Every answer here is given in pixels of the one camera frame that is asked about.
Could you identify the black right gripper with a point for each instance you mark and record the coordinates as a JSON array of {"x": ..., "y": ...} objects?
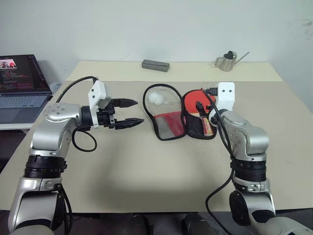
[{"x": 210, "y": 107}]

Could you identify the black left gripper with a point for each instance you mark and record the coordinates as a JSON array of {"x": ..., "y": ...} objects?
[{"x": 107, "y": 117}]

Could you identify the red table tennis paddle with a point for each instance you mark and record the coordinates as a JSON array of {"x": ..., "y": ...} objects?
[{"x": 193, "y": 100}]

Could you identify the red black paddle case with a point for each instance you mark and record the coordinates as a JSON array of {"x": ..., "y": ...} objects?
[{"x": 168, "y": 127}]

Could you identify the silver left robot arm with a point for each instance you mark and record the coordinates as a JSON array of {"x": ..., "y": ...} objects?
[{"x": 56, "y": 137}]

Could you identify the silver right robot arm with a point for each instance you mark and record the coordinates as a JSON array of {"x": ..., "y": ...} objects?
[{"x": 252, "y": 139}]

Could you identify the silver metal watering can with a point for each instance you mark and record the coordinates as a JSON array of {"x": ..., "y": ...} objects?
[{"x": 227, "y": 64}]

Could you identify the grey rectangular box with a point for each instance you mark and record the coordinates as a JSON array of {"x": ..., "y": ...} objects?
[{"x": 155, "y": 65}]

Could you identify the open grey laptop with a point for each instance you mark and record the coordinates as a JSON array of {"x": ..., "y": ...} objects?
[{"x": 22, "y": 102}]

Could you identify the dark rounded shape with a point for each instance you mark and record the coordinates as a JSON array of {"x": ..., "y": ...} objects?
[{"x": 195, "y": 224}]

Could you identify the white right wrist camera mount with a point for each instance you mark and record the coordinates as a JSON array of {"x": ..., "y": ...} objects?
[{"x": 226, "y": 96}]

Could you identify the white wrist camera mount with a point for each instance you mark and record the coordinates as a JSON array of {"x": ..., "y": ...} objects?
[
  {"x": 226, "y": 96},
  {"x": 97, "y": 91}
]

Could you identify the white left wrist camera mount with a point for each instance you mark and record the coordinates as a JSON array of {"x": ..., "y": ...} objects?
[{"x": 97, "y": 91}]

